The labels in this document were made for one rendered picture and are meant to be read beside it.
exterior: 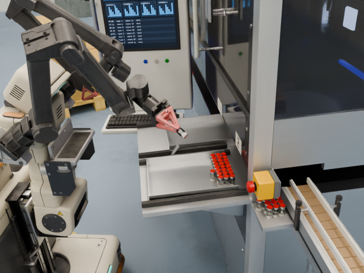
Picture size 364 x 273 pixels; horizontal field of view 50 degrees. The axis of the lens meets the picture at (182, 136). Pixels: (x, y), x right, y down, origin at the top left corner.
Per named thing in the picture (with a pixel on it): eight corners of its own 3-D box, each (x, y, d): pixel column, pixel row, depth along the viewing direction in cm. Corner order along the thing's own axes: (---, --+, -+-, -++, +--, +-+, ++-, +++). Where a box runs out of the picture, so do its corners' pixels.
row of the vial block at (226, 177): (220, 161, 166) (220, 152, 164) (229, 186, 150) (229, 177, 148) (215, 162, 166) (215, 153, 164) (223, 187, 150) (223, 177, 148)
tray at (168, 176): (224, 156, 170) (224, 149, 168) (239, 192, 147) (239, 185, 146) (147, 164, 167) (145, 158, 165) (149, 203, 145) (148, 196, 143)
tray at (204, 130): (229, 118, 200) (229, 112, 198) (243, 143, 178) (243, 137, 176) (164, 125, 197) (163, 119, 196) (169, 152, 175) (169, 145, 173)
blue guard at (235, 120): (181, 31, 309) (180, 7, 300) (249, 166, 142) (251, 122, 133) (180, 31, 309) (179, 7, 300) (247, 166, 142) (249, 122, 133)
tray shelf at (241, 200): (227, 117, 206) (227, 114, 205) (271, 201, 145) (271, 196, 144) (137, 127, 201) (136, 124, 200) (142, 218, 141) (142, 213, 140)
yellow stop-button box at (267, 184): (272, 186, 137) (273, 169, 134) (279, 198, 131) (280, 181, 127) (251, 188, 136) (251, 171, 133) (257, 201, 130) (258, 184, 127)
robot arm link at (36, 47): (14, 18, 94) (21, 48, 90) (71, 14, 99) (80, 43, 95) (28, 120, 131) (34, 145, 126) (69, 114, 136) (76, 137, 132)
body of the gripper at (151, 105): (154, 112, 125) (138, 98, 128) (155, 128, 134) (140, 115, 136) (168, 101, 128) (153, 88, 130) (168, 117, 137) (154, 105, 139)
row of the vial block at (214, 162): (215, 162, 166) (214, 153, 164) (223, 187, 150) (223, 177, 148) (209, 162, 166) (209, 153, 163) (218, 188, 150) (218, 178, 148)
